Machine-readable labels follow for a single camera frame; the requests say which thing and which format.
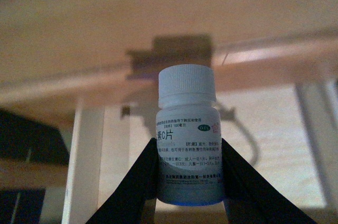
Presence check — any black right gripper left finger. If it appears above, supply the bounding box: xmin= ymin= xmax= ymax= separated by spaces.
xmin=87 ymin=138 xmax=158 ymax=223

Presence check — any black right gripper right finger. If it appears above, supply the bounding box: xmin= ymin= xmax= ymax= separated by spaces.
xmin=222 ymin=139 xmax=316 ymax=223

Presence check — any white medicine bottle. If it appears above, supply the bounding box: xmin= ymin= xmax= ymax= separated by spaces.
xmin=156 ymin=64 xmax=224 ymax=206

